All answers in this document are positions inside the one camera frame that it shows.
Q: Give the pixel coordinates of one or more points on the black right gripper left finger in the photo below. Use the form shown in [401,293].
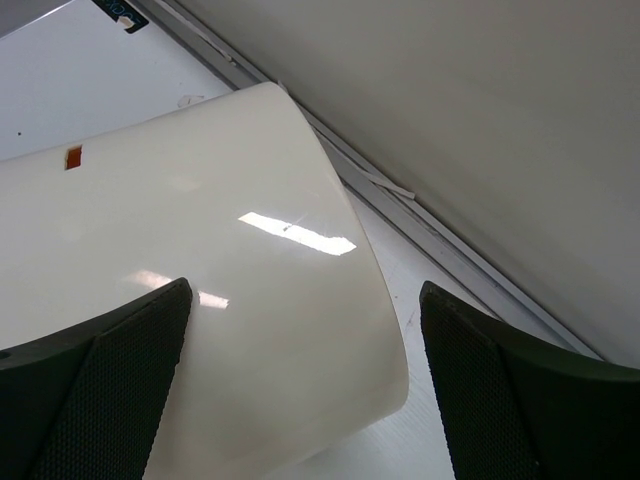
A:
[86,402]

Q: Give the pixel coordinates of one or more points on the orange drawer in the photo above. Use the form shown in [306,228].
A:
[73,157]

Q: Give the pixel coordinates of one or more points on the blue label sticker left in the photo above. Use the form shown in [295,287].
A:
[124,14]

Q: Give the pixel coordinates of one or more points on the cream drawer organizer shell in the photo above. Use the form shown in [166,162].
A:
[292,342]

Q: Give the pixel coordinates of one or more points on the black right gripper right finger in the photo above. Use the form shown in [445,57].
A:
[516,407]

